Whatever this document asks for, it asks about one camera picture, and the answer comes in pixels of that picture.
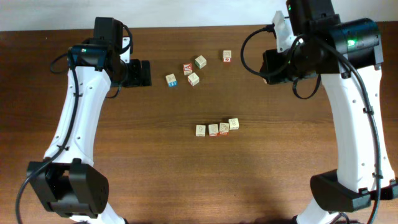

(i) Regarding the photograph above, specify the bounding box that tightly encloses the elephant wooden block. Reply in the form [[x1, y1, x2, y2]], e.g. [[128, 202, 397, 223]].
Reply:
[[219, 123, 229, 135]]

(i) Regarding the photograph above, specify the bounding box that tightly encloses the blue framed wooden block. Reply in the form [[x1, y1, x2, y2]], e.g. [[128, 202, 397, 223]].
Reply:
[[165, 73, 177, 87]]

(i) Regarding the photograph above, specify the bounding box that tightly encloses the red sided wooden block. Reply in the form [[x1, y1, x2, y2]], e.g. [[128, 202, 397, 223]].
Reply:
[[208, 124, 219, 136]]

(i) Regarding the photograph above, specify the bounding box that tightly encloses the red framed A block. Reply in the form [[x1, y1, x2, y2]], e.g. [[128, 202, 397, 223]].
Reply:
[[183, 63, 193, 76]]

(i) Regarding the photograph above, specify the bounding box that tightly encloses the plain Y wooden block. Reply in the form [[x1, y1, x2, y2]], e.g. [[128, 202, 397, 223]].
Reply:
[[195, 124, 206, 137]]

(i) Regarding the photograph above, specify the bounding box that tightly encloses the number 2 wooden block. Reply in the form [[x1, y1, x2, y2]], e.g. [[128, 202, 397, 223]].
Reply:
[[228, 118, 239, 130]]

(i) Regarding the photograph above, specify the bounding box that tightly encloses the green framed wooden block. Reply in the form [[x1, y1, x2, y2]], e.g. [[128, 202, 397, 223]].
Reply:
[[195, 55, 207, 69]]

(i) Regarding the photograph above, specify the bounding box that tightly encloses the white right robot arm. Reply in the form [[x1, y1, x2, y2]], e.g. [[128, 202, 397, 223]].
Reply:
[[261, 1, 397, 223]]

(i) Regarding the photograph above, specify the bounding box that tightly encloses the red bottomed far block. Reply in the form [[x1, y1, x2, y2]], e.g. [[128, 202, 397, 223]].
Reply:
[[223, 50, 232, 62]]

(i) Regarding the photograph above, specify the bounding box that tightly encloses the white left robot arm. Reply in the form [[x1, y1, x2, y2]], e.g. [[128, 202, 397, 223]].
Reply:
[[24, 17, 152, 223]]

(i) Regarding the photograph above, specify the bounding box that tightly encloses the plain I wooden block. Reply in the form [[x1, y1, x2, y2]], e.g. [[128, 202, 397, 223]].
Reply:
[[188, 72, 200, 86]]

